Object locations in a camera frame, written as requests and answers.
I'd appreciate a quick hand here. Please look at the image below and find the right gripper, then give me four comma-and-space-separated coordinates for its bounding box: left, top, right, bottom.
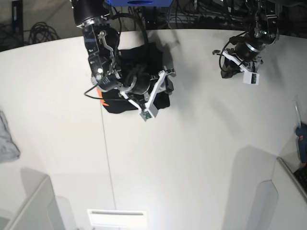
122, 74, 174, 95

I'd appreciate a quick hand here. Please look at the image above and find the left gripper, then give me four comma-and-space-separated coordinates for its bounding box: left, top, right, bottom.
221, 41, 265, 79

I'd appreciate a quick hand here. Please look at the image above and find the black T-shirt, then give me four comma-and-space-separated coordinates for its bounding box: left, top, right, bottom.
88, 42, 175, 119

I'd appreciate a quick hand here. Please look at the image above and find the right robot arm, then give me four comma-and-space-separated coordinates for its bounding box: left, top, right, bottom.
71, 0, 174, 102

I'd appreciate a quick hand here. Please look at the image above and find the white power strip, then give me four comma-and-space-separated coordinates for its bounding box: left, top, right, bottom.
164, 13, 245, 30

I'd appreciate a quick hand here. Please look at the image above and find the blue glue gun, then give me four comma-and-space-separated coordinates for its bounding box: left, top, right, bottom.
295, 123, 307, 165

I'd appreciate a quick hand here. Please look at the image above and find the blue box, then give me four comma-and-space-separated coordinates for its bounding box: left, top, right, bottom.
105, 0, 172, 7

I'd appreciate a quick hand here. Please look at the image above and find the black keyboard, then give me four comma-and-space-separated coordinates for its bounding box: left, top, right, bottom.
294, 166, 307, 192

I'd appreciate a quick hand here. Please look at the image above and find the white paper label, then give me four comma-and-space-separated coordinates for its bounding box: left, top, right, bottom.
87, 209, 148, 229

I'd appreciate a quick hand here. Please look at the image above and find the grey cloth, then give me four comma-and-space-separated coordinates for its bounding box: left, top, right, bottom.
0, 111, 21, 163

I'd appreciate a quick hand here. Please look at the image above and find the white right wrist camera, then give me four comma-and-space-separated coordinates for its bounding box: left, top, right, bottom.
118, 68, 177, 122

